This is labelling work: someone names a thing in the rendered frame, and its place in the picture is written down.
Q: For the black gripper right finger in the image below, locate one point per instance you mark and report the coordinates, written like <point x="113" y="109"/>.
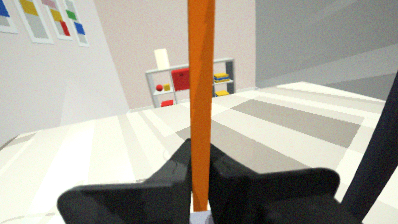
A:
<point x="235" y="191"/>

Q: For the grey flat plate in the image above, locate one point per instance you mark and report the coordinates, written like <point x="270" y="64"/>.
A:
<point x="374" y="171"/>

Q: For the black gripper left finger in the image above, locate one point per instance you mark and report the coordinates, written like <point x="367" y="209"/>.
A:
<point x="163" y="198"/>

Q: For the orange handle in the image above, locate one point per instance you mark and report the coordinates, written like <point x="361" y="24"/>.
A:
<point x="201" y="33"/>

